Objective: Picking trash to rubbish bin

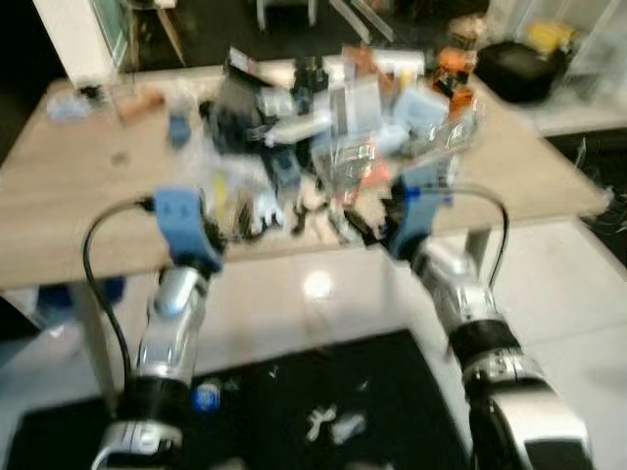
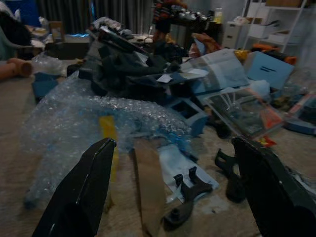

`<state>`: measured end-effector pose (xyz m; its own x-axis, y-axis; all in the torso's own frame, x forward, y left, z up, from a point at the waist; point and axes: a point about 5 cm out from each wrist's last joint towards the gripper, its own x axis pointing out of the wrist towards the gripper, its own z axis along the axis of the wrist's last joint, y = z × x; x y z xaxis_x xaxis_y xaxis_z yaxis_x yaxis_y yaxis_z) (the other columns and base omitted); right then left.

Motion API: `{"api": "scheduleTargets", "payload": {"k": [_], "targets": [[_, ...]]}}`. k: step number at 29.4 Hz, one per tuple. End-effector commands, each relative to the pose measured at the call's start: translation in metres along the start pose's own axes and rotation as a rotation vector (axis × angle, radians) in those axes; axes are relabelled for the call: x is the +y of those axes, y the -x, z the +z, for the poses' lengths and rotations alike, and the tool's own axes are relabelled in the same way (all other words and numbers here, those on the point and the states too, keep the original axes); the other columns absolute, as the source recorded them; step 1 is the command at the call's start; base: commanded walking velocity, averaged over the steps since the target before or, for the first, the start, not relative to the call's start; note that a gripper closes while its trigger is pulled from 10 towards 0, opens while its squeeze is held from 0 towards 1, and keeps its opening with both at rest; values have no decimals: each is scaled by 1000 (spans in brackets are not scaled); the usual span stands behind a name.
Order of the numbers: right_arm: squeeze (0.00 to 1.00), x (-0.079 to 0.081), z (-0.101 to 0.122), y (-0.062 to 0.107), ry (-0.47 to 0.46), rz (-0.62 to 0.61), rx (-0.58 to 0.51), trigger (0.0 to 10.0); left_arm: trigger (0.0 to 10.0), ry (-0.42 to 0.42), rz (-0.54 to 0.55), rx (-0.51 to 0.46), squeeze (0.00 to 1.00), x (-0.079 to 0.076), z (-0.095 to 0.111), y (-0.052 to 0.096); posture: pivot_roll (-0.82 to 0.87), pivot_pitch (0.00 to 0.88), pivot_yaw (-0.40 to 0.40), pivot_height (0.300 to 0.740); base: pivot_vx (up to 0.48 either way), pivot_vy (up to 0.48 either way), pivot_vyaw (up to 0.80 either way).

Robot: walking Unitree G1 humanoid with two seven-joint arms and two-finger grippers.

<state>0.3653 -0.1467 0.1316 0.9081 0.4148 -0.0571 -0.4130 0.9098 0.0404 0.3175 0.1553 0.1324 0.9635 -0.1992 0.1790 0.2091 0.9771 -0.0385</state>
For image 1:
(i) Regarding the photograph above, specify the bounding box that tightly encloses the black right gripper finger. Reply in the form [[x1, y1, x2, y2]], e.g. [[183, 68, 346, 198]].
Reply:
[[341, 208, 381, 246]]

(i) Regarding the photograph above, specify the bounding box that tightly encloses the small dark blue object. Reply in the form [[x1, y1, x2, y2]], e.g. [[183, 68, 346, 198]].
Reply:
[[167, 113, 194, 148]]

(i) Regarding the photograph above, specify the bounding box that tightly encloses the pale blue box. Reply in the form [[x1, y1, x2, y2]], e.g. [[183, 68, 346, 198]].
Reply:
[[392, 86, 452, 133]]

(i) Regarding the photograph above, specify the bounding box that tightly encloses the black bulky device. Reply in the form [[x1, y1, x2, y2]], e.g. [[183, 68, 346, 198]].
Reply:
[[201, 73, 295, 153]]

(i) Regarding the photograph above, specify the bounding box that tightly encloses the light wooden table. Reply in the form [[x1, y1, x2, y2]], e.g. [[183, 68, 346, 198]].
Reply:
[[0, 61, 613, 412]]

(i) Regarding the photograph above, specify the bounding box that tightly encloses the blue bottle cap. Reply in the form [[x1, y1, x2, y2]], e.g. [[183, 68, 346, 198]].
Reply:
[[193, 382, 221, 412]]

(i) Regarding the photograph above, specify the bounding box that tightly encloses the brown oblong object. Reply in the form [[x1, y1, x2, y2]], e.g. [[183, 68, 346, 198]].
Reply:
[[118, 88, 168, 123]]

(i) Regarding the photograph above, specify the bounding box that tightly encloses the blue plastic object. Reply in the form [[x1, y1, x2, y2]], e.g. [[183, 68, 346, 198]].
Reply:
[[37, 277, 126, 326]]

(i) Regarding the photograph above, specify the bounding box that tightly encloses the orange object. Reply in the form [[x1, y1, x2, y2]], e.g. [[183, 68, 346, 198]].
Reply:
[[434, 47, 478, 99]]

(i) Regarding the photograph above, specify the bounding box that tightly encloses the black floor mat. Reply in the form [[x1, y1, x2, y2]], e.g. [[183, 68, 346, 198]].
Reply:
[[0, 331, 473, 470]]

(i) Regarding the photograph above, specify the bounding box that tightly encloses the white paper scrap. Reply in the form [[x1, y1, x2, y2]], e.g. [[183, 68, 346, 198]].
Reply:
[[331, 411, 368, 442], [306, 404, 339, 444]]

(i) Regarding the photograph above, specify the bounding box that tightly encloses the pale blue flat object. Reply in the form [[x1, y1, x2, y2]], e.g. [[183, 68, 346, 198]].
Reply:
[[46, 93, 94, 123]]

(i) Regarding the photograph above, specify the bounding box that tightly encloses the black soft bag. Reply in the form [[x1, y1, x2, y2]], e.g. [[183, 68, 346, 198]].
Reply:
[[474, 39, 571, 105]]

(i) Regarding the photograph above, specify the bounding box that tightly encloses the white cabinet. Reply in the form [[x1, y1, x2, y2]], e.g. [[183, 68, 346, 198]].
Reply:
[[32, 0, 130, 87]]

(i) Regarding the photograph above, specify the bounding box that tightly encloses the yellow object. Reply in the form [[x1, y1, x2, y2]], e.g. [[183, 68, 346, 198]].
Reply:
[[526, 22, 576, 55]]

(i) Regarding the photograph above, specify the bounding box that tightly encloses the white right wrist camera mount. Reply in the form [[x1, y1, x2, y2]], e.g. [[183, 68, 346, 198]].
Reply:
[[385, 164, 457, 260]]

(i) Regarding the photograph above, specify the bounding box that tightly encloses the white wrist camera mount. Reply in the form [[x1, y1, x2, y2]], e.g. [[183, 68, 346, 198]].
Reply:
[[154, 188, 226, 275], [385, 164, 457, 260]]

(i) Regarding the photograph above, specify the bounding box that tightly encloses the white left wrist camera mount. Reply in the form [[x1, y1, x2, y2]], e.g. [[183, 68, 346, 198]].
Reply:
[[154, 188, 226, 275]]

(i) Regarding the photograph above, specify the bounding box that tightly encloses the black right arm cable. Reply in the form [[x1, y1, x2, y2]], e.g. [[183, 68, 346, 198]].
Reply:
[[446, 186, 510, 290]]

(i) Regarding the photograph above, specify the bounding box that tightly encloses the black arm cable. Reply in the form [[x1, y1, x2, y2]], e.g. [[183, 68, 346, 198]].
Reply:
[[446, 186, 510, 290], [82, 199, 158, 393]]

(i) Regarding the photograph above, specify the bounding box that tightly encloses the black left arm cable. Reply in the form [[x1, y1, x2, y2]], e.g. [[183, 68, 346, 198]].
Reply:
[[82, 199, 158, 393]]

